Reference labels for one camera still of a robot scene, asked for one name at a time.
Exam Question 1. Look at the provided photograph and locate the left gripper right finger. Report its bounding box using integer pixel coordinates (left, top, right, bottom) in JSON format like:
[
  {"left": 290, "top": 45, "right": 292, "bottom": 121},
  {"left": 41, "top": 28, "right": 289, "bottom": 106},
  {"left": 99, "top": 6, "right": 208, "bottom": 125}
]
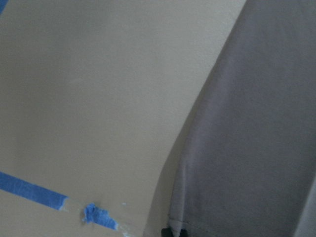
[{"left": 179, "top": 229, "right": 188, "bottom": 237}]

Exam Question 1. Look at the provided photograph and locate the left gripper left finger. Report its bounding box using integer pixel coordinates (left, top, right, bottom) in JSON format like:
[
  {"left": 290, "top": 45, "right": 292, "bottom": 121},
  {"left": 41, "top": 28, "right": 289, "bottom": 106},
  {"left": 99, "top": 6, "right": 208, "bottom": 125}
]
[{"left": 161, "top": 228, "right": 173, "bottom": 237}]

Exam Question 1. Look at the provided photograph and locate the dark brown t-shirt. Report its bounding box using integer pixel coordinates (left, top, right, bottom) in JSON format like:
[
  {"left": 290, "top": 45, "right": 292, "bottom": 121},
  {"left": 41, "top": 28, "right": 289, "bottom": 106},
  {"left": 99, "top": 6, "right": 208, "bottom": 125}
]
[{"left": 168, "top": 0, "right": 316, "bottom": 237}]

